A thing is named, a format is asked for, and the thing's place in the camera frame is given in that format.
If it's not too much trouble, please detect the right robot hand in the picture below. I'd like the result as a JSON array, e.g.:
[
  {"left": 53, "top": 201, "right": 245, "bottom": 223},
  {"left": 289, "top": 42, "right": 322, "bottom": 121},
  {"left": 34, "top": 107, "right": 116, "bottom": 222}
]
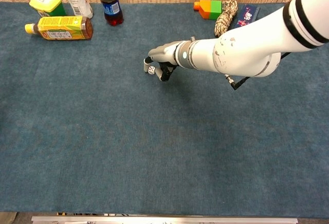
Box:
[{"left": 143, "top": 41, "right": 182, "bottom": 82}]

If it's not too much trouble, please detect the yellow-lidded green canister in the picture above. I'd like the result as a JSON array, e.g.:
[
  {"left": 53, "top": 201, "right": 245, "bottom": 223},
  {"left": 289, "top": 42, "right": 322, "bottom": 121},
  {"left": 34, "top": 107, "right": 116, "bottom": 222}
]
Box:
[{"left": 29, "top": 0, "right": 67, "bottom": 18}]

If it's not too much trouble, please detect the aluminium frame rail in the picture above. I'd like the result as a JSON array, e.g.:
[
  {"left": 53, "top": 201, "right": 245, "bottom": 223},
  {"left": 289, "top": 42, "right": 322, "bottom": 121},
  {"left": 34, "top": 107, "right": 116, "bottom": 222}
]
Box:
[{"left": 31, "top": 216, "right": 299, "bottom": 224}]

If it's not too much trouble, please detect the long blue printed box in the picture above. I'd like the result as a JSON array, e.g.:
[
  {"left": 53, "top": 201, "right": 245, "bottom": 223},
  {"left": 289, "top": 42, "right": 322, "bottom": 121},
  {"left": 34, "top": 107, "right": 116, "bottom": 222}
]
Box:
[{"left": 229, "top": 4, "right": 261, "bottom": 29}]

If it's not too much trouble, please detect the dark cola bottle blue label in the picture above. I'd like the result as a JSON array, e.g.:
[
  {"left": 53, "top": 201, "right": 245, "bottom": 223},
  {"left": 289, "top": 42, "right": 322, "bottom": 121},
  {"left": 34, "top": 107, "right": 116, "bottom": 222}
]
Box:
[{"left": 99, "top": 0, "right": 124, "bottom": 26}]

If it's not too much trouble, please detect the yellow-labelled tea bottle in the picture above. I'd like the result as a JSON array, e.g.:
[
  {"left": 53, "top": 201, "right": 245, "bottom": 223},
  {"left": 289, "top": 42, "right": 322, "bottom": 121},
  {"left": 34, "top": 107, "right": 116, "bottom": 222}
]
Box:
[{"left": 25, "top": 15, "right": 94, "bottom": 41}]

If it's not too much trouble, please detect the orange and green toy block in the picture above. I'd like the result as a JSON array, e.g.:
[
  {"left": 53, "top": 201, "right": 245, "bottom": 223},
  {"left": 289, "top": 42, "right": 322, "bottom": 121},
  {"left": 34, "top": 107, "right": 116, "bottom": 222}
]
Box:
[{"left": 193, "top": 0, "right": 223, "bottom": 20}]

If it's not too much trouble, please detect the black cable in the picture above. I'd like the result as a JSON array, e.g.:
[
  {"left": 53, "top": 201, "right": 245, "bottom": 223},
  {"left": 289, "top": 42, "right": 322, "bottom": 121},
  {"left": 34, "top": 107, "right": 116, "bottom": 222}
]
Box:
[{"left": 224, "top": 51, "right": 293, "bottom": 91}]

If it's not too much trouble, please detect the teal table mat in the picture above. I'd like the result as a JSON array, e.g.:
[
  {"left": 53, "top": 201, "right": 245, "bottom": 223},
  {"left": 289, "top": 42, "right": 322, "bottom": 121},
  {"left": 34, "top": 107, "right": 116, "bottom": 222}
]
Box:
[{"left": 0, "top": 2, "right": 329, "bottom": 215}]

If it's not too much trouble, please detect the coiled braided rope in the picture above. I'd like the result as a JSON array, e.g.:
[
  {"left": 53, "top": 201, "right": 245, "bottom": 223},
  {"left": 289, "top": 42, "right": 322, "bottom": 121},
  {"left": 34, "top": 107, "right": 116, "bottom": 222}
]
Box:
[{"left": 213, "top": 0, "right": 239, "bottom": 38}]

